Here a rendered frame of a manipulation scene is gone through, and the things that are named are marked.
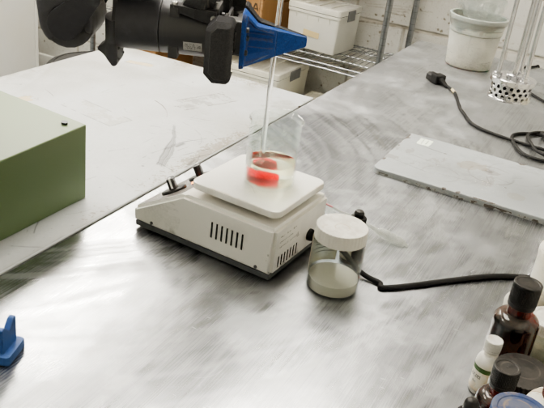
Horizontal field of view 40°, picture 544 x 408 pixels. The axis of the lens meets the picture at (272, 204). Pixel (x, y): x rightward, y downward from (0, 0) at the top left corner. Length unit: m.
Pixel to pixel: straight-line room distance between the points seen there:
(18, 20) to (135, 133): 2.74
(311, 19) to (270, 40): 2.36
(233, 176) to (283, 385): 0.28
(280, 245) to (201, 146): 0.39
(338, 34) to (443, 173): 1.98
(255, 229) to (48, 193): 0.27
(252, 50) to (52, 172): 0.30
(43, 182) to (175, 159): 0.27
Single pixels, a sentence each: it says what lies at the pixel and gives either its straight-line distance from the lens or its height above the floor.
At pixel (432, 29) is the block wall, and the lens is 3.33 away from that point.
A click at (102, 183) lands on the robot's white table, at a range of 1.05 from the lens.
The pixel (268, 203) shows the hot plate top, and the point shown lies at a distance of 0.83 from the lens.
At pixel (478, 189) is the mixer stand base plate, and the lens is 1.18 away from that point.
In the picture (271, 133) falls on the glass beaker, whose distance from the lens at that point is 0.82.
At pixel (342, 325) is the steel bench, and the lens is 0.80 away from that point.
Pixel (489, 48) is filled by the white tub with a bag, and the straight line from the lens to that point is 1.89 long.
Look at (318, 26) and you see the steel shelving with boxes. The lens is 3.16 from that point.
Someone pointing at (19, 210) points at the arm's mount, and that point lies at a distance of 0.92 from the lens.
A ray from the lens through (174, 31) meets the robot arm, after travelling 0.80.
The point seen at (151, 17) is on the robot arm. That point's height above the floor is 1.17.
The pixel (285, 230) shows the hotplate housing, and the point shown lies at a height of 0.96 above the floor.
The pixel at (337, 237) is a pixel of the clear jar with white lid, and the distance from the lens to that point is 0.80.
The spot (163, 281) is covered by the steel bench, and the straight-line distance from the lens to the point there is 0.84.
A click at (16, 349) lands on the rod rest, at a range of 0.73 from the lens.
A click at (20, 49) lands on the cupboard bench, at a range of 3.97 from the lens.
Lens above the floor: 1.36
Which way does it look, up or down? 26 degrees down
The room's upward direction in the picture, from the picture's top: 8 degrees clockwise
